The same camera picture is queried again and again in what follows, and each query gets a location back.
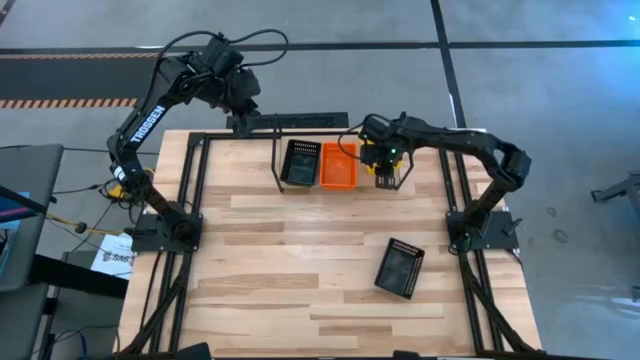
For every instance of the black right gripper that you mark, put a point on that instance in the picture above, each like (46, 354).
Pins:
(385, 162)

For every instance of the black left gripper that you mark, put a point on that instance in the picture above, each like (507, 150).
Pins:
(235, 90)

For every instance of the red slotted plastic basket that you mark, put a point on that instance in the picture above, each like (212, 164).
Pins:
(338, 167)

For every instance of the black slotted plastic basket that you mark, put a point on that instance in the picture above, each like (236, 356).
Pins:
(300, 165)
(399, 269)

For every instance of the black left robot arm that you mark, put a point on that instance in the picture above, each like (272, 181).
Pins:
(145, 125)

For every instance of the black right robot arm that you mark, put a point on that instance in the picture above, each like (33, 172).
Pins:
(450, 137)

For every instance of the black-framed wooden shelf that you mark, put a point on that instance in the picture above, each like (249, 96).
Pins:
(273, 150)

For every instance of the black perforated floor grate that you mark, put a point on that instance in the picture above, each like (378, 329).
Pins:
(310, 120)

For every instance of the black hazard-striped floor mat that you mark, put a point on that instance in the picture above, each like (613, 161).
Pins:
(60, 80)

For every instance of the white printed paper sheet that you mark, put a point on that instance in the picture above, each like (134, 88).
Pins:
(112, 255)

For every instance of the grey desk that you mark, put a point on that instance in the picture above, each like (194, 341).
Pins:
(25, 170)

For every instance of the blue flat object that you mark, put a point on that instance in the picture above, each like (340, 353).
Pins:
(12, 210)

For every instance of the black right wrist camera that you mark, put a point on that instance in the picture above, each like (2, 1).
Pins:
(372, 131)

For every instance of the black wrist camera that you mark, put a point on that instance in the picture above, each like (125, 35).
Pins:
(372, 131)
(222, 55)

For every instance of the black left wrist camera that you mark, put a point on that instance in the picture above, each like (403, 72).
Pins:
(222, 55)

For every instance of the black aluminium table frame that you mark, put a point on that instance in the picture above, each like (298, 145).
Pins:
(196, 137)

